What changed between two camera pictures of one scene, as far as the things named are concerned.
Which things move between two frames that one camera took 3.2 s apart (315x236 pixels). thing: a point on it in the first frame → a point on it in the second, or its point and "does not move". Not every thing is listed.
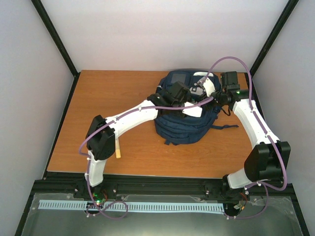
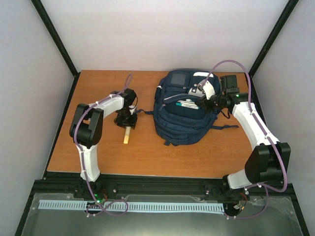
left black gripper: (177, 116) → (131, 123)
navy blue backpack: (174, 130) does not move
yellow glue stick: (117, 152) → (127, 130)
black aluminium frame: (272, 181) does not move
